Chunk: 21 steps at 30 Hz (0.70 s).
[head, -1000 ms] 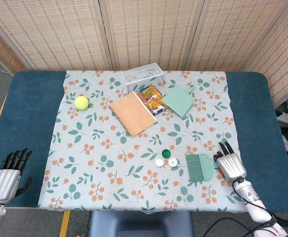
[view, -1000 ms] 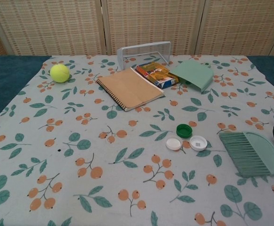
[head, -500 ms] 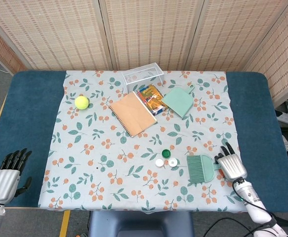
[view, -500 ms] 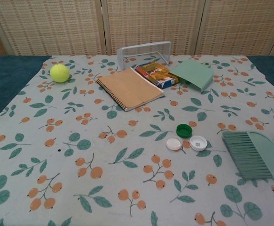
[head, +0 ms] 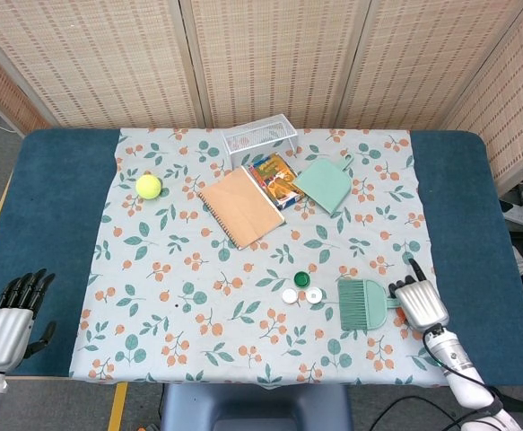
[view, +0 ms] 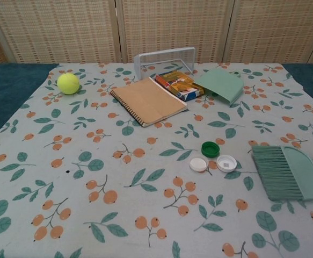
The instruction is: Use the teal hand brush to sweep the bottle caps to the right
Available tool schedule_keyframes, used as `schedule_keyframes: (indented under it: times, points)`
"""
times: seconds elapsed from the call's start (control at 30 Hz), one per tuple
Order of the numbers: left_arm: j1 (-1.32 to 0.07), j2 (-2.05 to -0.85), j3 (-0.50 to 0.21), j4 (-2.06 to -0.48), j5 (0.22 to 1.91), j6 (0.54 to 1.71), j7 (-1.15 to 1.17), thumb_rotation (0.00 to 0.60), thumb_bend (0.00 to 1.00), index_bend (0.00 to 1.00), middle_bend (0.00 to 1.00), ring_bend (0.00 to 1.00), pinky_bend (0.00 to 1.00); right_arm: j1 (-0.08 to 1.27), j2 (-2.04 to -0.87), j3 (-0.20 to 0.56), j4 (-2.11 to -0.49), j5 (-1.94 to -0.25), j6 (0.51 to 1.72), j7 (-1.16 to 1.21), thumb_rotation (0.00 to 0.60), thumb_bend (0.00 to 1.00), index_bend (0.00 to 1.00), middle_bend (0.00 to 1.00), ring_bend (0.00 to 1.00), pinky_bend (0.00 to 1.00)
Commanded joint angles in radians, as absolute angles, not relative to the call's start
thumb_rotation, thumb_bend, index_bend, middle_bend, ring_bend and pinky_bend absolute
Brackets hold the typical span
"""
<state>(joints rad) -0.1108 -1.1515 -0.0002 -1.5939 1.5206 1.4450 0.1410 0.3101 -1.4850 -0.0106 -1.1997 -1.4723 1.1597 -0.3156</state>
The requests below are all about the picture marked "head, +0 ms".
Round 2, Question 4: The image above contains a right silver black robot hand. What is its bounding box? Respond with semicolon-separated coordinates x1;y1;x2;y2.
388;258;450;333

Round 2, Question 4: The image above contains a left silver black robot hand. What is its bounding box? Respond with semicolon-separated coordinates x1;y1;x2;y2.
0;268;57;373

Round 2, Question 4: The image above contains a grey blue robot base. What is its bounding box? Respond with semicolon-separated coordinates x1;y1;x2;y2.
160;383;354;431

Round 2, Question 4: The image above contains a dark blue table cover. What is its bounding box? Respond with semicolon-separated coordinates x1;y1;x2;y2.
0;128;523;388

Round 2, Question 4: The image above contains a light green dustpan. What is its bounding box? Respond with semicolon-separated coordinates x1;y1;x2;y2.
292;153;354;215

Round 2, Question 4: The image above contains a floral leaf print tablecloth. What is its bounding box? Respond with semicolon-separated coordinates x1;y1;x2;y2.
68;128;450;390

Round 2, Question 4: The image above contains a colourful printed cardboard box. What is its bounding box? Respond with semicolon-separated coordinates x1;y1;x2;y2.
248;152;306;212

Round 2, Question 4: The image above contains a brown spiral notebook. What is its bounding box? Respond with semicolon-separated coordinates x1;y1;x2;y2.
196;164;287;251

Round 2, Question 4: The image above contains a yellow tennis ball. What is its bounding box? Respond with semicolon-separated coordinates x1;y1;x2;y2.
135;173;162;200

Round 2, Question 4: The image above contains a clear plastic box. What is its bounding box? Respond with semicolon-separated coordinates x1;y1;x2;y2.
222;114;299;171

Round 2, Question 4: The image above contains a woven bamboo folding screen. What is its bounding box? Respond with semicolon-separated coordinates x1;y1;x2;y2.
0;0;523;197

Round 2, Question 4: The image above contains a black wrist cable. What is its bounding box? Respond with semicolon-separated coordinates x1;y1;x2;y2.
423;329;505;417

